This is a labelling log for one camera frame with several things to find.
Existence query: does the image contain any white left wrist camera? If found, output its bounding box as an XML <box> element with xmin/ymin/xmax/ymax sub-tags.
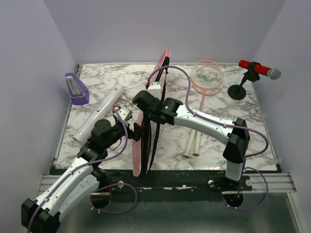
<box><xmin>117</xmin><ymin>107</ymin><xmax>133</xmax><ymax>121</ymax></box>

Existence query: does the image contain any red microphone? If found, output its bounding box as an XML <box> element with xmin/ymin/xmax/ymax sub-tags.
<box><xmin>238</xmin><ymin>60</ymin><xmax>281</xmax><ymax>80</ymax></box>

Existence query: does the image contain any white shuttlecock tube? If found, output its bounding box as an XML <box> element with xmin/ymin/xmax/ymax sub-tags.
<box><xmin>72</xmin><ymin>83</ymin><xmax>124</xmax><ymax>144</ymax></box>

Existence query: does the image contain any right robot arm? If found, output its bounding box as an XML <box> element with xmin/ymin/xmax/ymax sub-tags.
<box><xmin>132</xmin><ymin>90</ymin><xmax>250</xmax><ymax>190</ymax></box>

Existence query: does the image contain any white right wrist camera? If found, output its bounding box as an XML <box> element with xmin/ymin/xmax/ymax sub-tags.
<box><xmin>147</xmin><ymin>82</ymin><xmax>161</xmax><ymax>100</ymax></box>

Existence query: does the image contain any pink badminton racket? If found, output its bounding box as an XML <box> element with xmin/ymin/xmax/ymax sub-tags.
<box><xmin>183</xmin><ymin>60</ymin><xmax>224</xmax><ymax>158</ymax></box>

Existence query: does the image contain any aluminium rail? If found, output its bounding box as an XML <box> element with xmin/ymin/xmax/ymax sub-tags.
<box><xmin>38</xmin><ymin>173</ymin><xmax>297</xmax><ymax>195</ymax></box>

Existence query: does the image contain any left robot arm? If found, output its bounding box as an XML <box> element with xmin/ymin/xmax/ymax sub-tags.
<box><xmin>21</xmin><ymin>119</ymin><xmax>145</xmax><ymax>233</ymax></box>

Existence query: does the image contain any purple wedge device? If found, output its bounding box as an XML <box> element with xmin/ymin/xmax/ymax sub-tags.
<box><xmin>65</xmin><ymin>73</ymin><xmax>89</xmax><ymax>106</ymax></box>

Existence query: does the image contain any pink racket bag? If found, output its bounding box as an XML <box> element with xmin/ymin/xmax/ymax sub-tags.
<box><xmin>132</xmin><ymin>49</ymin><xmax>171</xmax><ymax>177</ymax></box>

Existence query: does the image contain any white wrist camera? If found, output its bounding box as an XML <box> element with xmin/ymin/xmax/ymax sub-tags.
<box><xmin>117</xmin><ymin>107</ymin><xmax>133</xmax><ymax>121</ymax></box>
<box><xmin>147</xmin><ymin>82</ymin><xmax>161</xmax><ymax>100</ymax></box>

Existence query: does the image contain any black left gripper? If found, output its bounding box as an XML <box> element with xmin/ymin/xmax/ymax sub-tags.
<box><xmin>104</xmin><ymin>120</ymin><xmax>147</xmax><ymax>150</ymax></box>

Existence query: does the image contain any black base frame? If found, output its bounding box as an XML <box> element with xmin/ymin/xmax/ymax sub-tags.
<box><xmin>87</xmin><ymin>169</ymin><xmax>249</xmax><ymax>206</ymax></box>

